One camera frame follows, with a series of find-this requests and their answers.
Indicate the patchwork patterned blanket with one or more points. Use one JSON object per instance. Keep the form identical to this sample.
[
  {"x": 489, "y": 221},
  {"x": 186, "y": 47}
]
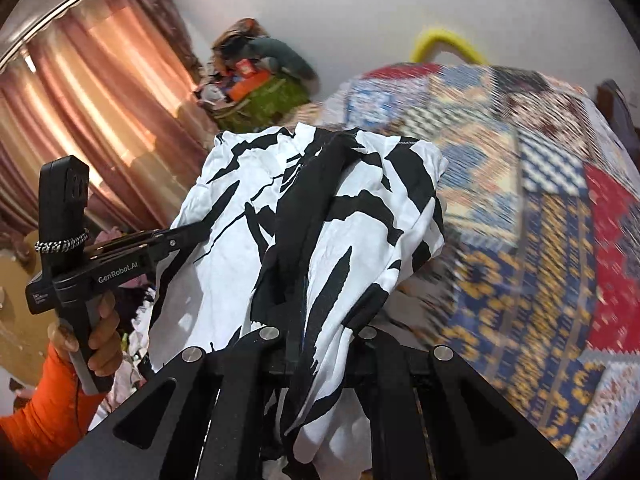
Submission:
[{"x": 550, "y": 260}]

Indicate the pile of mixed clothes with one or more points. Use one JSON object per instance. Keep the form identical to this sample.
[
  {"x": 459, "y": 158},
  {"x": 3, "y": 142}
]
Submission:
[{"x": 132, "y": 355}]

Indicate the yellow curved foam tube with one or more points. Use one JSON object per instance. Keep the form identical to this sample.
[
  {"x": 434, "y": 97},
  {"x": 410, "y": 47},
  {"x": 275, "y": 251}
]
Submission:
[{"x": 440, "y": 35}]

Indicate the wooden bed frame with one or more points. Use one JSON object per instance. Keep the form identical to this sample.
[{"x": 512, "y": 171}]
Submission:
[{"x": 612, "y": 105}]

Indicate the brown cardboard box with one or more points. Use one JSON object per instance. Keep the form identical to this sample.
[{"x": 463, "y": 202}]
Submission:
[{"x": 25, "y": 310}]

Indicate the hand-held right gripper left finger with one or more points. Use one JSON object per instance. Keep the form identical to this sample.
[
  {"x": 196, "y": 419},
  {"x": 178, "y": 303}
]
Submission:
[{"x": 240, "y": 385}]

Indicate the person's left hand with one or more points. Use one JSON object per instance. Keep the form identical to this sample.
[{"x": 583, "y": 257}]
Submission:
[{"x": 107, "y": 325}]

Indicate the white black patterned shirt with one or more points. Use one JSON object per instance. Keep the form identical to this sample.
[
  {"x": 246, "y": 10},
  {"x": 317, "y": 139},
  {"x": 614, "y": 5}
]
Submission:
[{"x": 350, "y": 260}]

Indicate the pink brown curtain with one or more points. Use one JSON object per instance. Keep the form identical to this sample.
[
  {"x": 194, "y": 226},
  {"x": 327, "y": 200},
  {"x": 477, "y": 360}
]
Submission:
[{"x": 100, "y": 110}]

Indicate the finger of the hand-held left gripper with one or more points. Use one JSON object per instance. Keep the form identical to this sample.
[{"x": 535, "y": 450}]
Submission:
[
  {"x": 185, "y": 232},
  {"x": 177, "y": 252}
]

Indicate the person's left forearm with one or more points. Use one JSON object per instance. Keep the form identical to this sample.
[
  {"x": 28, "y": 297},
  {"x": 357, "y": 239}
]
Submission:
[{"x": 45, "y": 425}]

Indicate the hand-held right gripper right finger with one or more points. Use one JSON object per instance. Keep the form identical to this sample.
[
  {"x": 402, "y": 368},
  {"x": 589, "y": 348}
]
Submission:
[{"x": 395, "y": 385}]

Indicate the orange cloth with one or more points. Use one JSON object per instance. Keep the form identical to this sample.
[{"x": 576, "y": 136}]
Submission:
[{"x": 245, "y": 85}]

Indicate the dark teal garment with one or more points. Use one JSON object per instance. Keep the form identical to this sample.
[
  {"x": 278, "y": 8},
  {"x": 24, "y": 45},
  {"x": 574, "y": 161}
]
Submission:
[{"x": 285, "y": 57}]

